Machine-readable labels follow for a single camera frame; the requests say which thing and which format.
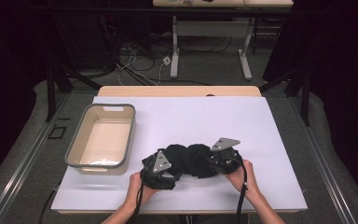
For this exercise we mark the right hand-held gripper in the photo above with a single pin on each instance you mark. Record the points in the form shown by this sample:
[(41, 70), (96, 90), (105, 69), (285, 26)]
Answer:
[(223, 143)]

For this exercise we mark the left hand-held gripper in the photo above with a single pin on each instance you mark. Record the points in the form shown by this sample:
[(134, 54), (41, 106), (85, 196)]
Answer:
[(161, 163)]

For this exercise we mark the black tank top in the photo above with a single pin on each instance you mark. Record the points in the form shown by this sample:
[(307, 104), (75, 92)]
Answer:
[(186, 158)]

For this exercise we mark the person's left hand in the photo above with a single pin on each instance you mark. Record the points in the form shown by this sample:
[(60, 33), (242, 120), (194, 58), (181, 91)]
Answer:
[(135, 189)]

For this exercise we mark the person's right hand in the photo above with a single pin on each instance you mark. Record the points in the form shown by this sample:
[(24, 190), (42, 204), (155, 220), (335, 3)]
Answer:
[(233, 179)]

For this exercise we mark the white table mat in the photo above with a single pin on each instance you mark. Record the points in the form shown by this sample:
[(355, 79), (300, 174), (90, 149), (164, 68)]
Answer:
[(199, 118)]

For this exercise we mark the beige plastic basket grey rim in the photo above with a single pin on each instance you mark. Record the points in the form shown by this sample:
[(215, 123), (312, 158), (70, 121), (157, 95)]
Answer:
[(105, 146)]

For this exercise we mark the black metal stand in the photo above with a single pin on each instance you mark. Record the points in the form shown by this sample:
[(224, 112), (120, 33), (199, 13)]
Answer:
[(306, 99), (50, 93)]

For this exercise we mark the white power adapter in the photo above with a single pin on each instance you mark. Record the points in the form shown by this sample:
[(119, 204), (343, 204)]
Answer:
[(167, 61)]

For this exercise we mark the white-legged wooden desk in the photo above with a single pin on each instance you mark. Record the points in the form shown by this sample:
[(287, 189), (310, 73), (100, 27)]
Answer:
[(211, 29)]

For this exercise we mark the dark curtain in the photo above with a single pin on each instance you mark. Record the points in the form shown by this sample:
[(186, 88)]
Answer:
[(348, 93), (6, 93)]

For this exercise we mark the black metal crossbar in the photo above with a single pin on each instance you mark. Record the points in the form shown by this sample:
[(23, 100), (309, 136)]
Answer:
[(105, 10)]

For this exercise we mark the metal floor rail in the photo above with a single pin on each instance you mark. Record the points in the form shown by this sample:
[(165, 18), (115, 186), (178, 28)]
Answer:
[(24, 165), (327, 174)]

